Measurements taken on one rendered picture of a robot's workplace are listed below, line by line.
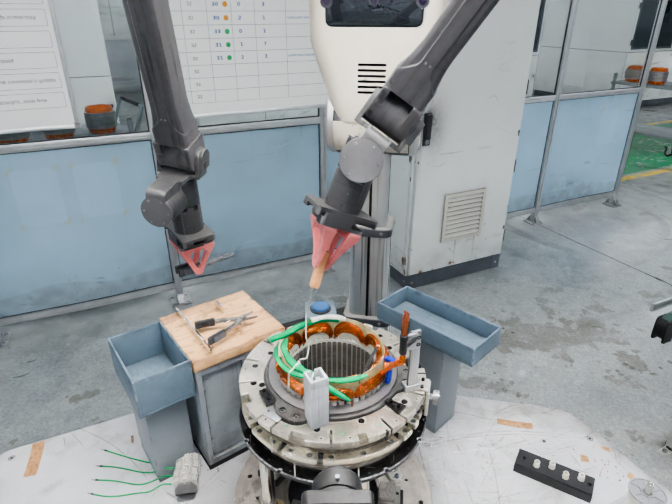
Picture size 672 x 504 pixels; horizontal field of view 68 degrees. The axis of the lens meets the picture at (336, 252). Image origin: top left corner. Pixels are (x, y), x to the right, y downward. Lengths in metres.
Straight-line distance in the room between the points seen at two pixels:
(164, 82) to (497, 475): 0.98
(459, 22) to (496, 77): 2.55
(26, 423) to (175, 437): 1.65
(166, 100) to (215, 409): 0.61
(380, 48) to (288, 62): 1.96
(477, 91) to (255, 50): 1.28
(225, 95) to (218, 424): 2.13
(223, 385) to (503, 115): 2.63
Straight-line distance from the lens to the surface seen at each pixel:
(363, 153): 0.64
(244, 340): 1.03
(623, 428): 2.65
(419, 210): 3.10
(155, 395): 1.01
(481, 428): 1.28
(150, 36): 0.80
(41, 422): 2.70
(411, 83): 0.70
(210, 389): 1.06
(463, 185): 3.25
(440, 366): 1.12
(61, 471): 1.29
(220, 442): 1.16
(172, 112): 0.87
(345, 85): 1.11
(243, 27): 2.94
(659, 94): 11.78
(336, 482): 0.34
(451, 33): 0.68
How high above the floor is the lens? 1.66
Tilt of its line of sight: 26 degrees down
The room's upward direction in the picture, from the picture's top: straight up
